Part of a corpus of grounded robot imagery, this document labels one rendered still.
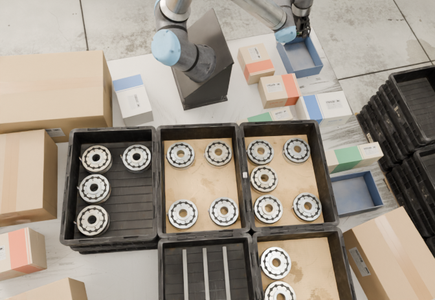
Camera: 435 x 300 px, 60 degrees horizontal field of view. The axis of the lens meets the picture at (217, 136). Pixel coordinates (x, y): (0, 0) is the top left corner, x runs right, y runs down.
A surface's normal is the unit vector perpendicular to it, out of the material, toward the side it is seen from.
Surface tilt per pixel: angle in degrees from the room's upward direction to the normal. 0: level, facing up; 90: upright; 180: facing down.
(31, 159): 0
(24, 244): 0
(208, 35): 44
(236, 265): 0
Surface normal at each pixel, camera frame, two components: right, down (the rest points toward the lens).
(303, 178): 0.07, -0.43
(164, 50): -0.58, -0.02
